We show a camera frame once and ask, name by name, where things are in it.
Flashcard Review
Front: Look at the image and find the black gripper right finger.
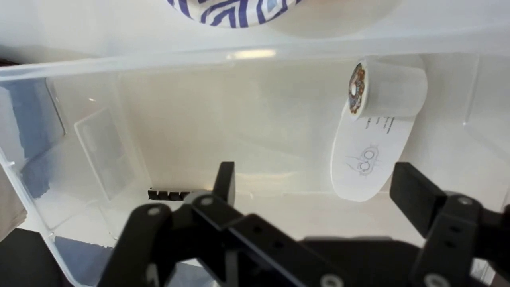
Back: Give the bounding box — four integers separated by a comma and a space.
389, 160, 510, 287

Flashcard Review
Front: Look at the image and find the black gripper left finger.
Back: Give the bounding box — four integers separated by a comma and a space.
96, 159, 352, 287

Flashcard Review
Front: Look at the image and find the clear plastic container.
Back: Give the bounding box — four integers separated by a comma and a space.
0, 30, 510, 287

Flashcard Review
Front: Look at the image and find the white coffee pod cup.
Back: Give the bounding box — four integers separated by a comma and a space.
328, 101, 418, 203

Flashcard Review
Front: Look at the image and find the blue white patterned bowl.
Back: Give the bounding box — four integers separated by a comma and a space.
166, 0, 305, 30

